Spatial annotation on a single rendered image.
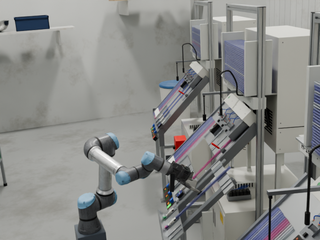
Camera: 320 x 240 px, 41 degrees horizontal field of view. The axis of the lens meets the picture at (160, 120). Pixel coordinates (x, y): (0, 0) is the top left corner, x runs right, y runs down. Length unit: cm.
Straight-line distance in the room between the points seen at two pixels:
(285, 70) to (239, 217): 98
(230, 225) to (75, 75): 477
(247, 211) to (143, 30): 490
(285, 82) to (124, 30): 484
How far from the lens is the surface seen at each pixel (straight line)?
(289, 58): 262
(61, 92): 713
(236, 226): 291
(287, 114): 270
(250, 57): 253
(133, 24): 721
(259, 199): 282
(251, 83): 256
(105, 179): 276
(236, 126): 268
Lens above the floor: 201
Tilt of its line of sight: 17 degrees down
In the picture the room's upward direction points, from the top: 3 degrees counter-clockwise
